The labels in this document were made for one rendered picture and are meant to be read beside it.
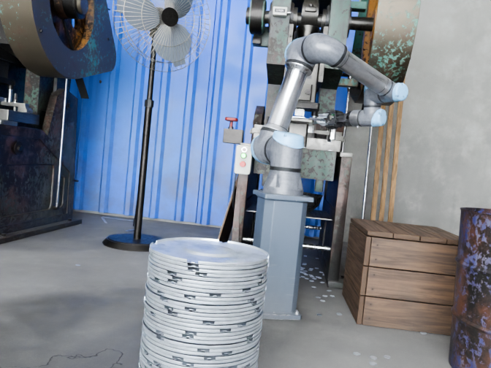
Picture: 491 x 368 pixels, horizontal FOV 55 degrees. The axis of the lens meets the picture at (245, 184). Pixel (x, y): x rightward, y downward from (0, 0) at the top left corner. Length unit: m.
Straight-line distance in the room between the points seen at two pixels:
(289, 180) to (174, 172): 2.17
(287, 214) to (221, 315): 0.72
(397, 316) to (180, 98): 2.54
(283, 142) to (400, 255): 0.59
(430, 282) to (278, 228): 0.59
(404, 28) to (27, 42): 1.82
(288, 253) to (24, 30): 1.72
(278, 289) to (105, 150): 2.49
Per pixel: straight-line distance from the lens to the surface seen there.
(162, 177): 3.82
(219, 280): 1.04
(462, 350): 1.58
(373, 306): 1.84
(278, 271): 1.74
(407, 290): 1.85
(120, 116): 3.94
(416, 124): 3.83
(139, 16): 2.70
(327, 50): 1.87
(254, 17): 2.59
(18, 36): 2.72
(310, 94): 2.47
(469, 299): 1.53
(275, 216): 1.69
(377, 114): 2.14
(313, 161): 2.32
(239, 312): 1.08
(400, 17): 2.30
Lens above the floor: 0.56
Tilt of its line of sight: 3 degrees down
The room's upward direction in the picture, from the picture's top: 6 degrees clockwise
